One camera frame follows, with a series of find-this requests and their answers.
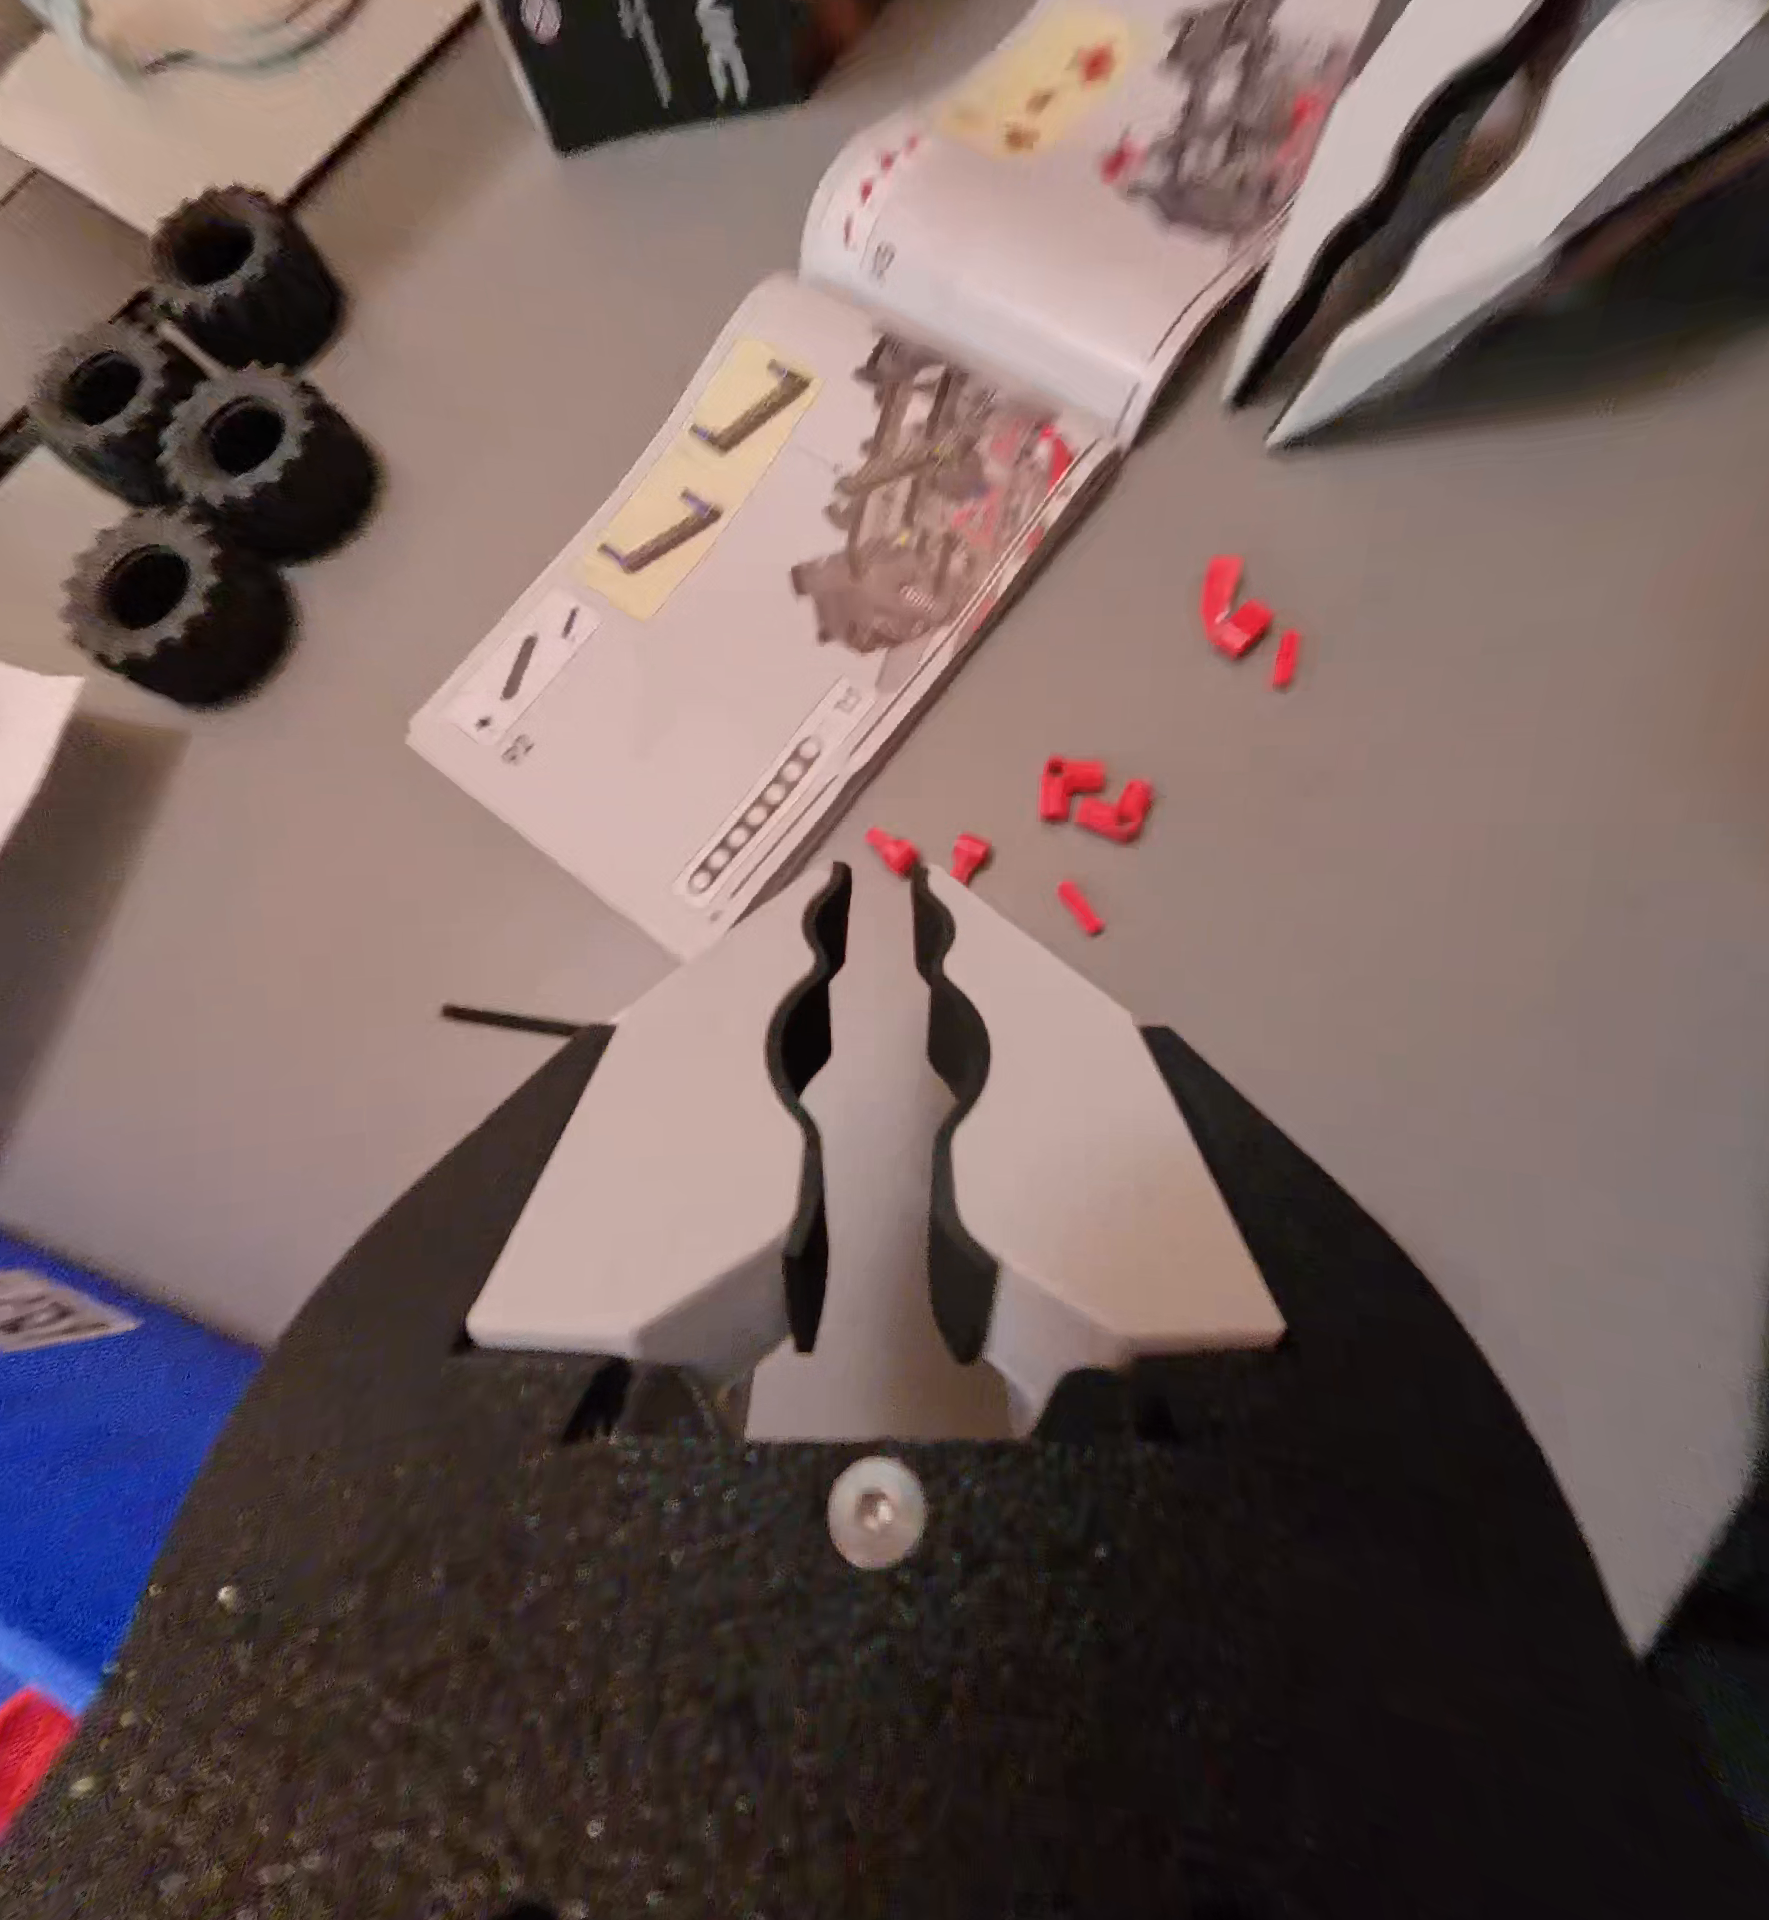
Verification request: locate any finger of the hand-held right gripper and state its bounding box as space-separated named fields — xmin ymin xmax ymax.
xmin=1223 ymin=0 xmax=1543 ymax=407
xmin=1263 ymin=0 xmax=1769 ymax=452

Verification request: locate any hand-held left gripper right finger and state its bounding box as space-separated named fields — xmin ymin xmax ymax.
xmin=906 ymin=867 xmax=1287 ymax=1419

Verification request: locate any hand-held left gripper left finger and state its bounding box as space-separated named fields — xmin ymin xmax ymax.
xmin=465 ymin=862 xmax=856 ymax=1373

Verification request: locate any open toy instruction booklet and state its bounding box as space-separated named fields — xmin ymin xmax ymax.
xmin=408 ymin=0 xmax=1402 ymax=961

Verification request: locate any blue box white label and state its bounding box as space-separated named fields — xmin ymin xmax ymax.
xmin=0 ymin=1192 xmax=264 ymax=1920

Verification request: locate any black cardboard box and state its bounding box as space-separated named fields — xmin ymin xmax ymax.
xmin=482 ymin=0 xmax=828 ymax=154

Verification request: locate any black toy tyre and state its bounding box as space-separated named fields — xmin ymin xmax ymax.
xmin=147 ymin=184 xmax=344 ymax=371
xmin=63 ymin=508 xmax=295 ymax=708
xmin=160 ymin=366 xmax=380 ymax=561
xmin=28 ymin=319 xmax=205 ymax=506

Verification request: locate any beige tray with bag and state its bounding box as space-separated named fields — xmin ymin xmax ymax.
xmin=0 ymin=0 xmax=482 ymax=200

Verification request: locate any white crumpled plastic bag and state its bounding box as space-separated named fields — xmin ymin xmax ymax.
xmin=70 ymin=0 xmax=427 ymax=80

